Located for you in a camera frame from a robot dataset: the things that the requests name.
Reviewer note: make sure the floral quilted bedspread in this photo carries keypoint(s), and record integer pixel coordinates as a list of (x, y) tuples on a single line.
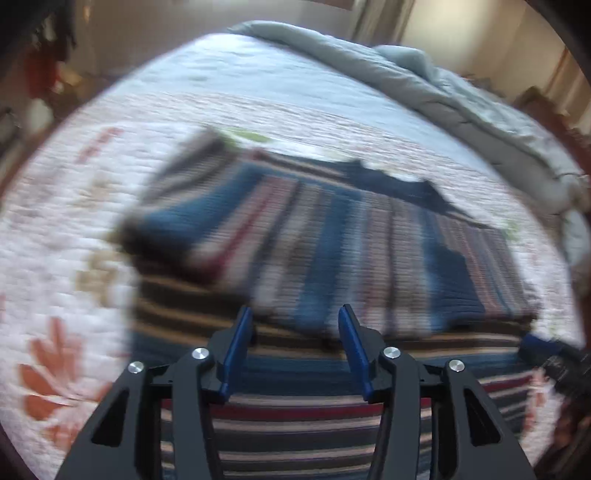
[(69, 230)]

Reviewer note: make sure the striped knitted sweater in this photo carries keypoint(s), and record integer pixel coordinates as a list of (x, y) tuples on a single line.
[(323, 230)]

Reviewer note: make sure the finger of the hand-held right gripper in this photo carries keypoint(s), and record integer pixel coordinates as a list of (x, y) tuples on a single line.
[(549, 357)]

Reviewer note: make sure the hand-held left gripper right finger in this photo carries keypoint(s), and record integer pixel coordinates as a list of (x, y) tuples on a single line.
[(353, 344)]

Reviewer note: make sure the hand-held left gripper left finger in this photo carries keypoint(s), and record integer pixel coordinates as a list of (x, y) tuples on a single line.
[(236, 341)]

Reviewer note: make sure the light blue comforter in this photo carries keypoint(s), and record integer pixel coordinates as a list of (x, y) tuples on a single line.
[(415, 78)]

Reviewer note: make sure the wooden headboard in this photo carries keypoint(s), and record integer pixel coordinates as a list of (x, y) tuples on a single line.
[(538, 104)]

